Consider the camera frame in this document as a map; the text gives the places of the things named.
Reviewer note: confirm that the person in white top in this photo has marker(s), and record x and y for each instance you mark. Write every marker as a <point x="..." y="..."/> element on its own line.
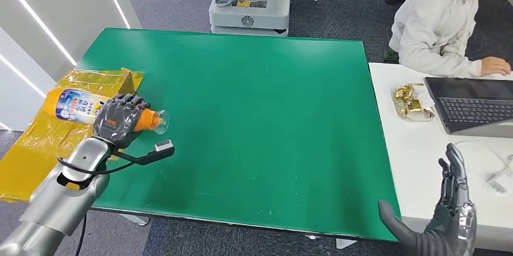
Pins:
<point x="433" y="25"/>

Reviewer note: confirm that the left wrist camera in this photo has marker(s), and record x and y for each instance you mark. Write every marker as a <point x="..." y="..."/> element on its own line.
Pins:
<point x="154" y="152"/>

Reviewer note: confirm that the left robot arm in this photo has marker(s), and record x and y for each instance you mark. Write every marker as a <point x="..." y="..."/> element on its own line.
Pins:
<point x="60" y="198"/>

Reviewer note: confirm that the white table foot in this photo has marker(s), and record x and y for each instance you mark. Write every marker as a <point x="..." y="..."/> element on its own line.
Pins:
<point x="345" y="243"/>
<point x="136" y="219"/>

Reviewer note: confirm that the white robot base machine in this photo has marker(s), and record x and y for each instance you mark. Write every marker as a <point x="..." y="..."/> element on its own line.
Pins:
<point x="250" y="1"/>

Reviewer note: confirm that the yellow plastic sheet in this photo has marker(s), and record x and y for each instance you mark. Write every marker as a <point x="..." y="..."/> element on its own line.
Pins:
<point x="36" y="142"/>

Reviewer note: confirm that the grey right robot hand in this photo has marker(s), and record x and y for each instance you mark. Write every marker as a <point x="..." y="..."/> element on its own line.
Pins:
<point x="453" y="214"/>

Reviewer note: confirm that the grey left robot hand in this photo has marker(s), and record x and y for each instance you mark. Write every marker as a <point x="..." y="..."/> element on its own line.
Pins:
<point x="116" y="120"/>

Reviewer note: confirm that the grey laptop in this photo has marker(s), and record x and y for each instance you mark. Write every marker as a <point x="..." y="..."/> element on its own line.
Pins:
<point x="473" y="106"/>

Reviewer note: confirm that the orange bottle with printed label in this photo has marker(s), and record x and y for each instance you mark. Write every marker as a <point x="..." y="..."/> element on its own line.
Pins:
<point x="70" y="105"/>

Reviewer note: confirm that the gold foil wrapper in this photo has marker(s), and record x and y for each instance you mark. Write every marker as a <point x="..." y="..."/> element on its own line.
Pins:
<point x="411" y="104"/>

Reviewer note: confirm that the person's hand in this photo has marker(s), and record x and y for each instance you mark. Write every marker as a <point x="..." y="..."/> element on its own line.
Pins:
<point x="495" y="65"/>

